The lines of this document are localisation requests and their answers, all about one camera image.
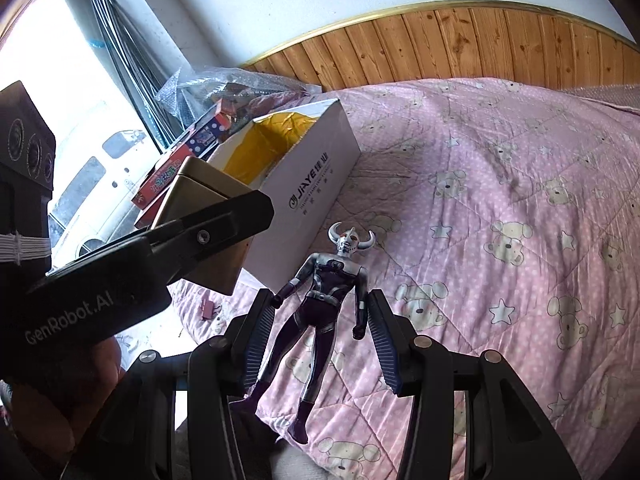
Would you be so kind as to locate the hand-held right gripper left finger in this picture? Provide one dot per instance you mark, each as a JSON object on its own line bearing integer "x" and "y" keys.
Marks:
{"x": 257, "y": 340}

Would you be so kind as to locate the purple polka-dot toy box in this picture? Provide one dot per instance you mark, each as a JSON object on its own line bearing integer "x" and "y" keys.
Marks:
{"x": 205, "y": 135}

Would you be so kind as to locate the silver purple action figure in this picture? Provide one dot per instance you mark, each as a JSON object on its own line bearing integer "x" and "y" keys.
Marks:
{"x": 320, "y": 285}

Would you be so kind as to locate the window frame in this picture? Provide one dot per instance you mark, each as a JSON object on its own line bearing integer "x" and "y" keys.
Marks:
{"x": 125, "y": 35}

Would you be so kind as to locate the white vehicle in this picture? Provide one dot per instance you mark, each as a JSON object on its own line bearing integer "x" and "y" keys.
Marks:
{"x": 105, "y": 190}

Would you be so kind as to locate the person's left hand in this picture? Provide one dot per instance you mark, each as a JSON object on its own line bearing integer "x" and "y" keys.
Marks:
{"x": 60, "y": 400}

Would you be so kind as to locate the wooden headboard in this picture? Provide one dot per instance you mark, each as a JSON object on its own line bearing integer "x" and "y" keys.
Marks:
{"x": 450, "y": 40}

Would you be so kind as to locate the clear bubble wrap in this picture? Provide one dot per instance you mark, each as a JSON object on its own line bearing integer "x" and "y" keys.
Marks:
{"x": 200, "y": 85}
{"x": 605, "y": 92}

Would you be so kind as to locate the gold tin box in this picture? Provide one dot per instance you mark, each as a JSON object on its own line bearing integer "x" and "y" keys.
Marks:
{"x": 200, "y": 185}

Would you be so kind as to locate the pink bear print blanket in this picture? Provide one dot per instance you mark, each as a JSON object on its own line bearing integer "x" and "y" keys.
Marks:
{"x": 500, "y": 185}

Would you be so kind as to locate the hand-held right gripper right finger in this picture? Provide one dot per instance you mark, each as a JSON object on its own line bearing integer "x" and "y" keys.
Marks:
{"x": 385, "y": 340}

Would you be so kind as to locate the white cardboard box yellow lining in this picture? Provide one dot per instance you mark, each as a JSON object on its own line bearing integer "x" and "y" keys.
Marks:
{"x": 310, "y": 195}

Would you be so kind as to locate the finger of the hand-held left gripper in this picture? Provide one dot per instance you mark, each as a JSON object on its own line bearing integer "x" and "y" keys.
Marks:
{"x": 215, "y": 230}

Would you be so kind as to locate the red printed toy box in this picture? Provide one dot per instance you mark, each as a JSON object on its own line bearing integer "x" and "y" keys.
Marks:
{"x": 162, "y": 180}

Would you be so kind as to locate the pink binder clip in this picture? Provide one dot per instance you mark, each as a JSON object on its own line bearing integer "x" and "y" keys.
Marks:
{"x": 210, "y": 307}

